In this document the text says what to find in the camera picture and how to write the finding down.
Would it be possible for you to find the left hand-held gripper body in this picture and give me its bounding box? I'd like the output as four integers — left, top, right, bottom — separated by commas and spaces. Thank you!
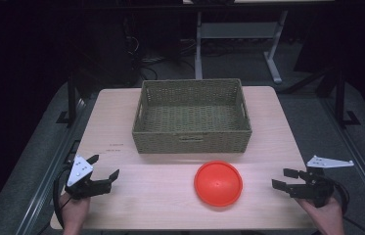
64, 155, 114, 201

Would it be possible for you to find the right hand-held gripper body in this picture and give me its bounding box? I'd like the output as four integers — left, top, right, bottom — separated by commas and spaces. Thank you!
289, 155, 355, 209

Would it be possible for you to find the red round plate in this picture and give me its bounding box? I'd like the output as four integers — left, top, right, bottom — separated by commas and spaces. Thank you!
194, 160, 244, 208

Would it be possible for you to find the green woven basket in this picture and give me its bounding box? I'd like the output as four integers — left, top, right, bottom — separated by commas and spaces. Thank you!
132, 77, 253, 155

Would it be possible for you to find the person's left hand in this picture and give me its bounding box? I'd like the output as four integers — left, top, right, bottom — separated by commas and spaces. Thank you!
59, 192, 91, 235

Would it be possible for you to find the person's right hand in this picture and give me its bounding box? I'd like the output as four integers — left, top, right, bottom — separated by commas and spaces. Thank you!
296, 195, 346, 235

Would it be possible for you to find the black metal stand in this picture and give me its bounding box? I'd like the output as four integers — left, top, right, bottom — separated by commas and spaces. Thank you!
313, 67, 361, 129
56, 72, 86, 128

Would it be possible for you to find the black cable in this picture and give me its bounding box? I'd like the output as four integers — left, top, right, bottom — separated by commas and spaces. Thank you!
52, 165, 73, 229
325, 175, 365, 235

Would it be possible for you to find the bundle of floor cables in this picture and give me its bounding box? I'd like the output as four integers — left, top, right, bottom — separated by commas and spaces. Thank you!
124, 19, 201, 82

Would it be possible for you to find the grey metal table frame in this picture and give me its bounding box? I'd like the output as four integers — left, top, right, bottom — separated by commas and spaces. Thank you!
194, 9, 289, 85

